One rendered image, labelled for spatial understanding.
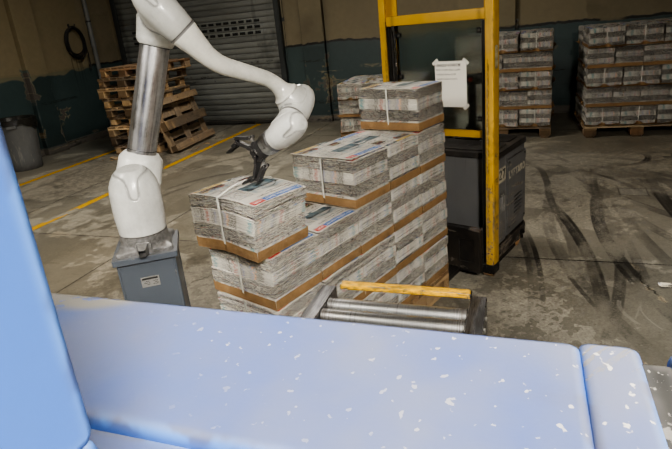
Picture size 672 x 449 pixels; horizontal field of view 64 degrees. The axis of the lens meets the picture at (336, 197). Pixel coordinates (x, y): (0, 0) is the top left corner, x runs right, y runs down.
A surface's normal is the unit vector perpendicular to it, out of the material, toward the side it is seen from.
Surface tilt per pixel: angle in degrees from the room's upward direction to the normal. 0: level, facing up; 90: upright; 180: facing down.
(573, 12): 90
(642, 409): 0
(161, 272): 90
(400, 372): 0
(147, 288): 90
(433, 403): 0
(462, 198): 90
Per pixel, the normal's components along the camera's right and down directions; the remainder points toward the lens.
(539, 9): -0.32, 0.33
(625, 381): -0.10, -0.94
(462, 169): -0.61, 0.30
